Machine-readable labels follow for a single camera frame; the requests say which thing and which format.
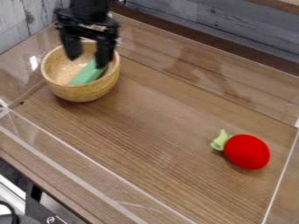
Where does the black cable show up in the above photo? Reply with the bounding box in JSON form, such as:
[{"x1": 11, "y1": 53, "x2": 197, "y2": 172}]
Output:
[{"x1": 0, "y1": 200, "x2": 22, "y2": 224}]

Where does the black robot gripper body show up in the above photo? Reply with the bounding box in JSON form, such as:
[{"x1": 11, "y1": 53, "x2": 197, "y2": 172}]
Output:
[{"x1": 54, "y1": 0, "x2": 119, "y2": 39}]

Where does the black metal table bracket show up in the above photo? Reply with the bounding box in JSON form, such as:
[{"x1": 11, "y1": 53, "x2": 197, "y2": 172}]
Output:
[{"x1": 26, "y1": 184, "x2": 81, "y2": 224}]

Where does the red plush tomato toy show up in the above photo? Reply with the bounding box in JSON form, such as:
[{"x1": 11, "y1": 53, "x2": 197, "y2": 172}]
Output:
[{"x1": 210, "y1": 129, "x2": 272, "y2": 170}]

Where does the green foam block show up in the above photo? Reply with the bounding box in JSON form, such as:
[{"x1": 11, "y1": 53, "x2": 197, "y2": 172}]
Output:
[{"x1": 70, "y1": 59, "x2": 109, "y2": 85}]

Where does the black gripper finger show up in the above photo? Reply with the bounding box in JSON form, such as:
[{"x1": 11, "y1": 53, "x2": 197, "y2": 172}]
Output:
[
  {"x1": 61, "y1": 28, "x2": 83, "y2": 60},
  {"x1": 95, "y1": 35, "x2": 117, "y2": 68}
]

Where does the brown wooden bowl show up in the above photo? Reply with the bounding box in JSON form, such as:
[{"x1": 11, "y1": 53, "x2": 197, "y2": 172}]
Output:
[{"x1": 42, "y1": 40, "x2": 121, "y2": 102}]

